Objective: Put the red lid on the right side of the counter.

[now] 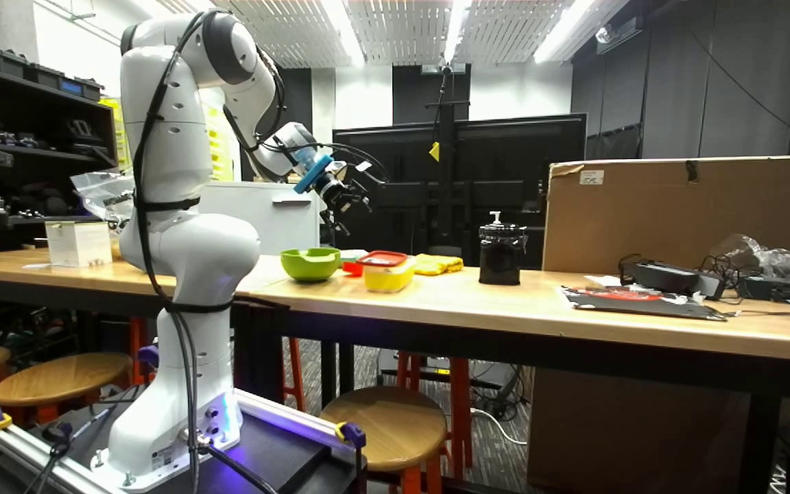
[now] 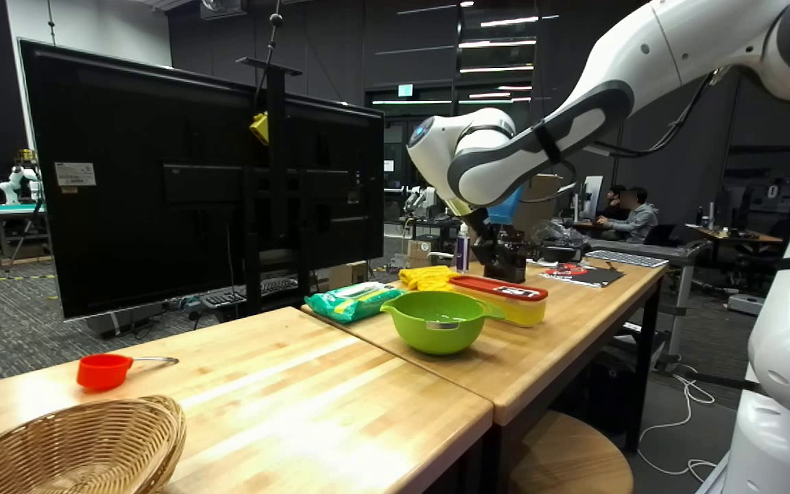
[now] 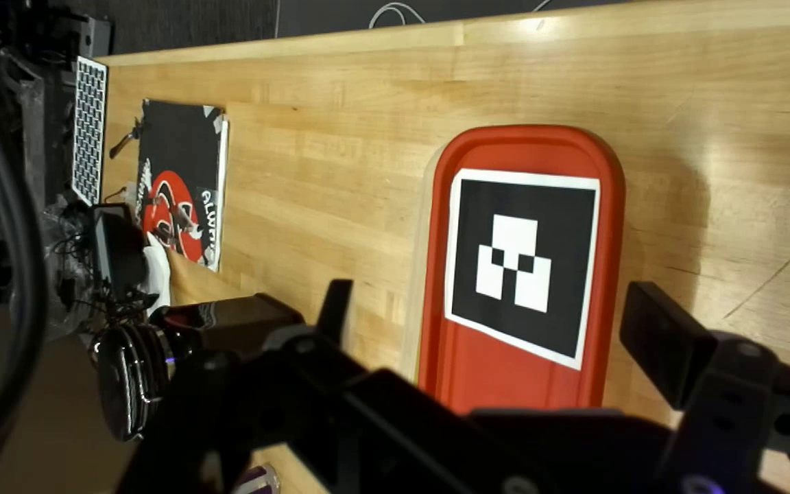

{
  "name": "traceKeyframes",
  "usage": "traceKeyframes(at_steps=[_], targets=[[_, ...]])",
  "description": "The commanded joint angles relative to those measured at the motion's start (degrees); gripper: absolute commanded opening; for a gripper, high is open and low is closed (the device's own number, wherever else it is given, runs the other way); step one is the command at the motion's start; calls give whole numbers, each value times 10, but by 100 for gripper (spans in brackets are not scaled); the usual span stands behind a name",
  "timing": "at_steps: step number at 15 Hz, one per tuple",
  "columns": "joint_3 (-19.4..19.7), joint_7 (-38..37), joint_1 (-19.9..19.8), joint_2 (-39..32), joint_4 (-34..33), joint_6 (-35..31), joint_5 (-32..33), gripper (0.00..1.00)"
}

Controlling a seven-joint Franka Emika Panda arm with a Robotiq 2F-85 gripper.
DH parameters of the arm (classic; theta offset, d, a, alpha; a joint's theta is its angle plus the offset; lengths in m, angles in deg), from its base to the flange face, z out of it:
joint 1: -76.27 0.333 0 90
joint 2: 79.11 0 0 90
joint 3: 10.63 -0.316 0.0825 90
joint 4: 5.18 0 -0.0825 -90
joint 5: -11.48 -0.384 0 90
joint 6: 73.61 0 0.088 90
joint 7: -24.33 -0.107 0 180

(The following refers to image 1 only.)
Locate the large brown cardboard panel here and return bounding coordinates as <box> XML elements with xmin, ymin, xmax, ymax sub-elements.
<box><xmin>541</xmin><ymin>150</ymin><xmax>790</xmax><ymax>275</ymax></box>

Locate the red lid with marker tag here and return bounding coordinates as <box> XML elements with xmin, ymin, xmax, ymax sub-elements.
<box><xmin>357</xmin><ymin>247</ymin><xmax>412</xmax><ymax>268</ymax></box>

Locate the red metal stool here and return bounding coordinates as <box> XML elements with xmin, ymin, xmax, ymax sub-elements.
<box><xmin>397</xmin><ymin>347</ymin><xmax>477</xmax><ymax>481</ymax></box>

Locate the clear plastic bag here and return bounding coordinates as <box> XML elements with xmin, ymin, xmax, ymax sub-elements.
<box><xmin>68</xmin><ymin>166</ymin><xmax>137</xmax><ymax>224</ymax></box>

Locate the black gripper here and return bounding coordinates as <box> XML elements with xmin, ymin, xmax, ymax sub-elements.
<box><xmin>318</xmin><ymin>162</ymin><xmax>368</xmax><ymax>210</ymax></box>

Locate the white cardboard box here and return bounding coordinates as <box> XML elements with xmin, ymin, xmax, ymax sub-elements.
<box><xmin>42</xmin><ymin>217</ymin><xmax>116</xmax><ymax>272</ymax></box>

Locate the black red magazine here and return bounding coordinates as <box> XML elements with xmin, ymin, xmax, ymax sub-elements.
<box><xmin>556</xmin><ymin>280</ymin><xmax>729</xmax><ymax>324</ymax></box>

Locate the black headset device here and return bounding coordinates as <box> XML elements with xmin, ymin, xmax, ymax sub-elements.
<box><xmin>618</xmin><ymin>251</ymin><xmax>704</xmax><ymax>297</ymax></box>

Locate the black storage shelf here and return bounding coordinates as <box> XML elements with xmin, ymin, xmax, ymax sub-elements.
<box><xmin>0</xmin><ymin>32</ymin><xmax>120</xmax><ymax>256</ymax></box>

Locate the green bowl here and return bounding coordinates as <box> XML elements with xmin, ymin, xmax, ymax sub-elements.
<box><xmin>277</xmin><ymin>243</ymin><xmax>344</xmax><ymax>284</ymax></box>

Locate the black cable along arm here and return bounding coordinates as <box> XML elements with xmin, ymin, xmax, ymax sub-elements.
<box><xmin>128</xmin><ymin>7</ymin><xmax>212</xmax><ymax>494</ymax></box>

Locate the white cabinet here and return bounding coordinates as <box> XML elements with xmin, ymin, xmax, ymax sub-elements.
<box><xmin>201</xmin><ymin>177</ymin><xmax>326</xmax><ymax>258</ymax></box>

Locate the yellow paper poster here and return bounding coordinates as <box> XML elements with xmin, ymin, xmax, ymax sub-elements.
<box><xmin>202</xmin><ymin>102</ymin><xmax>242</xmax><ymax>184</ymax></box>
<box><xmin>100</xmin><ymin>92</ymin><xmax>134</xmax><ymax>170</ymax></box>

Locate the cardboard box under table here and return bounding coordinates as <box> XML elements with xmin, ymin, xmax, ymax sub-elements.
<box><xmin>525</xmin><ymin>365</ymin><xmax>758</xmax><ymax>494</ymax></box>

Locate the crumpled clear plastic wrap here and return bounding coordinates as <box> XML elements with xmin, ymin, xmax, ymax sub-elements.
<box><xmin>700</xmin><ymin>229</ymin><xmax>790</xmax><ymax>287</ymax></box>

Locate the ceiling light strip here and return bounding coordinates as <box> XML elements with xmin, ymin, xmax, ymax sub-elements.
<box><xmin>438</xmin><ymin>0</ymin><xmax>477</xmax><ymax>68</ymax></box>
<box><xmin>318</xmin><ymin>0</ymin><xmax>368</xmax><ymax>72</ymax></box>
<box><xmin>530</xmin><ymin>0</ymin><xmax>600</xmax><ymax>68</ymax></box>

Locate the aluminium robot base cart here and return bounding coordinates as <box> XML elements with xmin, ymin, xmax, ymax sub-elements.
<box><xmin>0</xmin><ymin>387</ymin><xmax>371</xmax><ymax>494</ymax></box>

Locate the black pump dispenser jar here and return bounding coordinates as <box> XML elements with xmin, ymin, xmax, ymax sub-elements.
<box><xmin>474</xmin><ymin>209</ymin><xmax>533</xmax><ymax>287</ymax></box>

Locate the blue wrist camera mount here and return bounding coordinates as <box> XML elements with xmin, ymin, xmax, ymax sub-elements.
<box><xmin>290</xmin><ymin>150</ymin><xmax>337</xmax><ymax>198</ymax></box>

